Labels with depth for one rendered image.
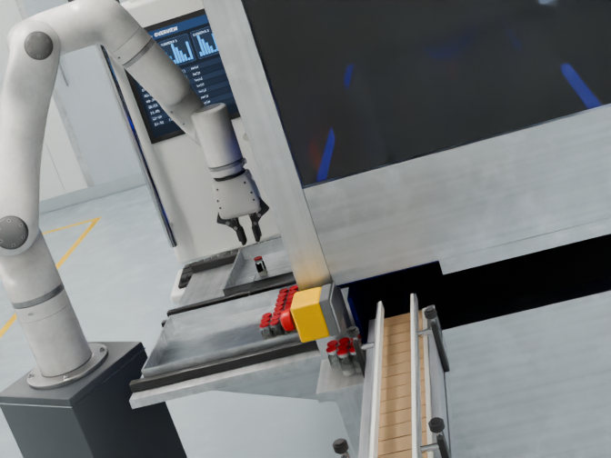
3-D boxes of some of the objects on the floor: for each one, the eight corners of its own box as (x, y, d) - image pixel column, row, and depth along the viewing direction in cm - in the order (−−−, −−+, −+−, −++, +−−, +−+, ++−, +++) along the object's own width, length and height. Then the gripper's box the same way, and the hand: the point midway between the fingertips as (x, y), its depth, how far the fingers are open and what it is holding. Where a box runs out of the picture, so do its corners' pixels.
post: (468, 687, 224) (137, -344, 160) (470, 709, 218) (127, -351, 155) (439, 692, 225) (99, -329, 162) (440, 713, 220) (88, -335, 156)
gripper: (192, 183, 235) (216, 255, 240) (258, 165, 232) (282, 239, 237) (198, 174, 242) (222, 243, 247) (263, 156, 239) (285, 228, 245)
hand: (249, 233), depth 242 cm, fingers open, 3 cm apart
